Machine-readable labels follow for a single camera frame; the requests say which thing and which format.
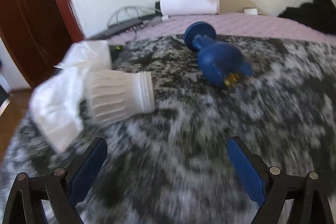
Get crumpled white tissue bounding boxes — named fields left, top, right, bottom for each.
left=29, top=40, right=112, bottom=153

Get white ribbed bulb base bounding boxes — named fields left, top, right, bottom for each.
left=84, top=70, right=155, bottom=125

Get blue plastic massager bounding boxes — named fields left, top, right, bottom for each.
left=183, top=21, right=253, bottom=88

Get black power strip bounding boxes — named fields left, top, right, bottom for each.
left=88, top=14, right=156, bottom=40

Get lilac quilted mattress cover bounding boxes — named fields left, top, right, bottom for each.
left=89, top=12, right=336, bottom=47

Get dark red wooden door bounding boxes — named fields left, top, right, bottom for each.
left=1, top=0, right=84, bottom=88

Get white charger plug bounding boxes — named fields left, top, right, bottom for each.
left=243, top=7, right=259, bottom=15

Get black garment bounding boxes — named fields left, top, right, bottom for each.
left=277, top=0, right=335, bottom=35

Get white paper roll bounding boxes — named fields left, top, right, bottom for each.
left=159, top=0, right=220, bottom=16

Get grey white cables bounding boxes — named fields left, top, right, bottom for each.
left=107, top=5, right=156, bottom=28

